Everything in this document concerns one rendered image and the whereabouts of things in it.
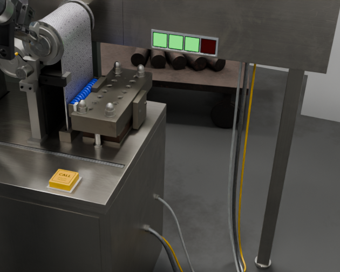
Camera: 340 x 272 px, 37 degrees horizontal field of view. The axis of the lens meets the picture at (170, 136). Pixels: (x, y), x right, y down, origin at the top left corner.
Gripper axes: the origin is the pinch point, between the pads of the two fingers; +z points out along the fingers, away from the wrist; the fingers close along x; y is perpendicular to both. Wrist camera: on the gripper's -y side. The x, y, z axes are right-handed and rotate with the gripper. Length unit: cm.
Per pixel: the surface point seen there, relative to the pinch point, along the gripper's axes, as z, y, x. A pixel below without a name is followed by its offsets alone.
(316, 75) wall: 226, 65, -95
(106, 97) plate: 27.1, -8.8, -17.4
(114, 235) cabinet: 21, -54, -33
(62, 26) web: 6.5, 8.3, -5.5
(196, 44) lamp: 33, 17, -44
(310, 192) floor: 175, -20, -101
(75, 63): 18.9, -0.2, -7.1
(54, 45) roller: 3.4, 1.0, -5.6
